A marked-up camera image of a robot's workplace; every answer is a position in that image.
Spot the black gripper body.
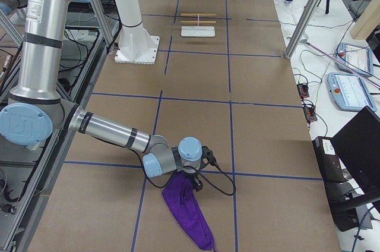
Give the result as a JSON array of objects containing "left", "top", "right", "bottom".
[{"left": 184, "top": 172, "right": 203, "bottom": 191}]

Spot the purple towel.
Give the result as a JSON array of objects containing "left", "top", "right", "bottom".
[{"left": 161, "top": 172, "right": 216, "bottom": 251}]

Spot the white towel rack base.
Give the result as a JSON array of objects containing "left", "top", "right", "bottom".
[{"left": 181, "top": 26, "right": 216, "bottom": 37}]

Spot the wooden rack dowel near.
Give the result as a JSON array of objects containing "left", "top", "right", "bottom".
[{"left": 180, "top": 20, "right": 217, "bottom": 25}]

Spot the wooden rack dowel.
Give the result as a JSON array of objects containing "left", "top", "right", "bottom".
[
  {"left": 180, "top": 20, "right": 217, "bottom": 25},
  {"left": 180, "top": 12, "right": 217, "bottom": 17}
]

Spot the wooden rack dowel far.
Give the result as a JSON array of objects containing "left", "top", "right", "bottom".
[{"left": 180, "top": 12, "right": 217, "bottom": 17}]

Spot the orange connector box near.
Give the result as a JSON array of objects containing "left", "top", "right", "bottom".
[{"left": 303, "top": 105, "right": 318, "bottom": 124}]

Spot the orange connector box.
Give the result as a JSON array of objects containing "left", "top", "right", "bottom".
[
  {"left": 297, "top": 83, "right": 309, "bottom": 99},
  {"left": 303, "top": 105, "right": 318, "bottom": 124}
]

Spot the orange connector box far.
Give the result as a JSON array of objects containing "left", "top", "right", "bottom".
[{"left": 297, "top": 83, "right": 309, "bottom": 99}]

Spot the black monitor stand box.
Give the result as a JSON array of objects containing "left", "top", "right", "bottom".
[{"left": 312, "top": 136, "right": 379, "bottom": 232}]

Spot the black monitor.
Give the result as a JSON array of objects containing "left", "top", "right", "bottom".
[{"left": 331, "top": 106, "right": 379, "bottom": 193}]

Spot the metal reacher grabber stick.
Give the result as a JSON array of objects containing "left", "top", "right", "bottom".
[{"left": 299, "top": 39, "right": 379, "bottom": 90}]

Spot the teach pendant near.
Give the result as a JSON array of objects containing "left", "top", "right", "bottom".
[{"left": 327, "top": 73, "right": 377, "bottom": 112}]

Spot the teach pendant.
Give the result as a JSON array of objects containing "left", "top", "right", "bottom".
[
  {"left": 327, "top": 73, "right": 377, "bottom": 112},
  {"left": 335, "top": 42, "right": 373, "bottom": 77}
]

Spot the teach pendant far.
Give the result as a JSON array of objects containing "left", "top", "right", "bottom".
[{"left": 335, "top": 42, "right": 373, "bottom": 77}]

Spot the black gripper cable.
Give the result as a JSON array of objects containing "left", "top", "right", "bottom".
[{"left": 144, "top": 162, "right": 237, "bottom": 196}]

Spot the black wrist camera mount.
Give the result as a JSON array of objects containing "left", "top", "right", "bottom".
[{"left": 200, "top": 146, "right": 217, "bottom": 169}]

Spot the white camera mast pedestal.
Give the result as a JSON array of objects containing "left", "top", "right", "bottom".
[{"left": 115, "top": 0, "right": 160, "bottom": 64}]

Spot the aluminium frame post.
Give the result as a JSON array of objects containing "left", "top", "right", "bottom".
[{"left": 284, "top": 0, "right": 320, "bottom": 59}]

